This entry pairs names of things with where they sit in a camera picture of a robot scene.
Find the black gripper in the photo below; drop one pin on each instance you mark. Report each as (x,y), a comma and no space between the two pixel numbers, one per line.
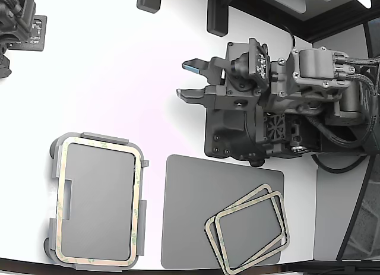
(237,99)

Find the beige rectangular adhesive frame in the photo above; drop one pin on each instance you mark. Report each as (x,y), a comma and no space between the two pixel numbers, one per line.
(217,227)
(207,231)
(136,203)

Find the black six-joint robot arm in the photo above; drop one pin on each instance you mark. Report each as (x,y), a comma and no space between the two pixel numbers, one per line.
(314,67)

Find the flat grey rectangular mat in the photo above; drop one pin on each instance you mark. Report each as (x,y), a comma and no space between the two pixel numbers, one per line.
(190,197)

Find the dark overhead shelf structure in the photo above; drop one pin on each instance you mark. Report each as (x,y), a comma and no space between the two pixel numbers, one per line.
(326,19)

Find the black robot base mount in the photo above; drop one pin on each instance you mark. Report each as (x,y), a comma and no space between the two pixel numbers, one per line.
(225,132)

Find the black wrist camera with board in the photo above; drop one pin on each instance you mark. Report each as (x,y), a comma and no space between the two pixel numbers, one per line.
(258,64)

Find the long black bracket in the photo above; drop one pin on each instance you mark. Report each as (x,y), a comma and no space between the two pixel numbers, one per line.
(216,16)

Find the short black bracket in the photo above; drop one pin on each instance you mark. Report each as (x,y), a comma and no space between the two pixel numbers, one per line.
(148,1)

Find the grey 3D-printed frame holder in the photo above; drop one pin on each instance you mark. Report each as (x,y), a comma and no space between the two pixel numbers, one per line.
(98,197)

